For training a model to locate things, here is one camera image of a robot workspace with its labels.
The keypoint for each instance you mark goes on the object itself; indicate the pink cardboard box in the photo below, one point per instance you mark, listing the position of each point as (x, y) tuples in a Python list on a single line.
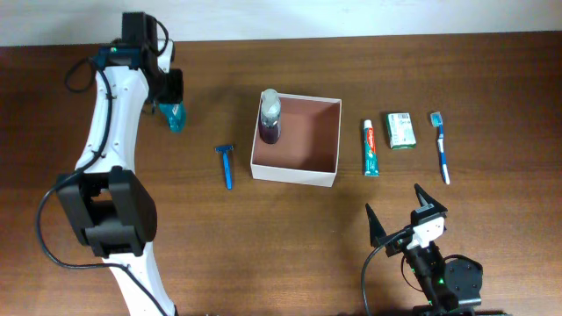
[(307, 151)]

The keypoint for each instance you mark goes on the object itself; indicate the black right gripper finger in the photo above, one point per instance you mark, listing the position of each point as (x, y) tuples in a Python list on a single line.
[(425, 199), (377, 232)]

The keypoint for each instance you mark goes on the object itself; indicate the teal Listerine mouthwash bottle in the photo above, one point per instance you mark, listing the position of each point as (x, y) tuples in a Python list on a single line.
[(175, 115)]

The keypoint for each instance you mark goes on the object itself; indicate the clear purple soap dispenser bottle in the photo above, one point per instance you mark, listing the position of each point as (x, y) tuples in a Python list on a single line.
[(269, 118)]

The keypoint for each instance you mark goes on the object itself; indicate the green white Dettol soap box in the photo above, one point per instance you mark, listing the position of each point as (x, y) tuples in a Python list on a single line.
[(400, 130)]

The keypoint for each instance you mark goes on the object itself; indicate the blue white toothbrush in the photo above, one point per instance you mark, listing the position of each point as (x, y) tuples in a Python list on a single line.
[(437, 122)]

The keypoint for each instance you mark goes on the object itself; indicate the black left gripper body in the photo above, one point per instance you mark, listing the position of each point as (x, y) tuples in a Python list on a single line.
[(169, 89)]

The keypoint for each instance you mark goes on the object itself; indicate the blue disposable razor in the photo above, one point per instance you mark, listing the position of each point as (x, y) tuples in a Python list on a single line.
[(224, 151)]

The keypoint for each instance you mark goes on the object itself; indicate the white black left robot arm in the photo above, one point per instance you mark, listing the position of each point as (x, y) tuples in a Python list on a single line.
[(108, 208)]

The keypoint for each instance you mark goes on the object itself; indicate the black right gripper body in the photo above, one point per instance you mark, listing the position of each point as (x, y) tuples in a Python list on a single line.
[(399, 245)]

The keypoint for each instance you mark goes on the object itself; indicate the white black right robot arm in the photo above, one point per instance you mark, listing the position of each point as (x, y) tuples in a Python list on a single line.
[(451, 284)]

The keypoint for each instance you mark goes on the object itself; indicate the Colgate toothpaste tube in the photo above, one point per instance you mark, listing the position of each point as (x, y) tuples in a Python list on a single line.
[(370, 155)]

